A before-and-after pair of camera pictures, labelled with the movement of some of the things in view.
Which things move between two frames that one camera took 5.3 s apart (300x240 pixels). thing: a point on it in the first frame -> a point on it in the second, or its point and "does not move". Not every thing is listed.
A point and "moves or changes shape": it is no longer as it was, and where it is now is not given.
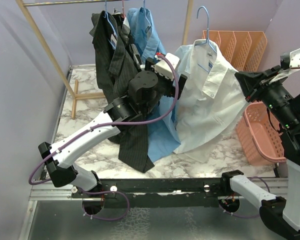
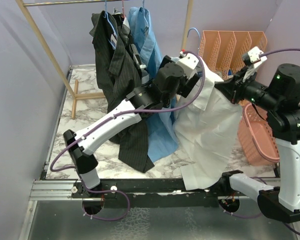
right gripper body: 264,83 -> 242,86
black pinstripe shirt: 117,65 does not move
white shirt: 212,100 moves or changes shape
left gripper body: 165,85 -> 184,87
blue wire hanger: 207,40 -> 199,34
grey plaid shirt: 124,30 does not move
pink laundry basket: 259,134 does not move
